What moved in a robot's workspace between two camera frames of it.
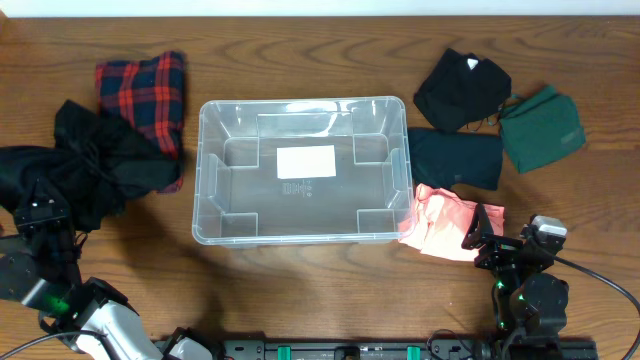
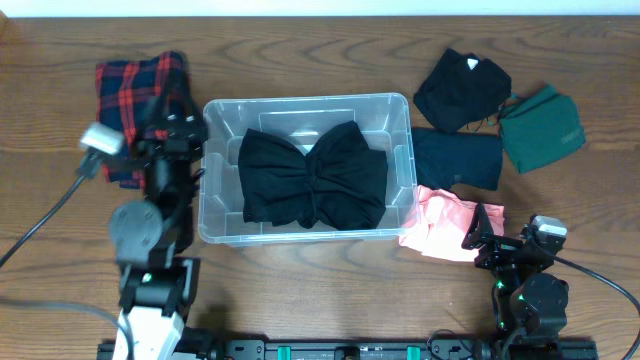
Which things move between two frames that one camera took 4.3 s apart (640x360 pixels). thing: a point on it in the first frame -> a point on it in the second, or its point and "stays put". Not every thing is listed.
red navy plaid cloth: x=148 y=92 stays put
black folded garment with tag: x=459 y=89 stays put
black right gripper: x=502 y=247 stays put
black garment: x=97 y=165 -> x=339 y=183
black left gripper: x=53 y=219 -> x=156 y=144
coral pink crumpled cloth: x=441 y=220 stays put
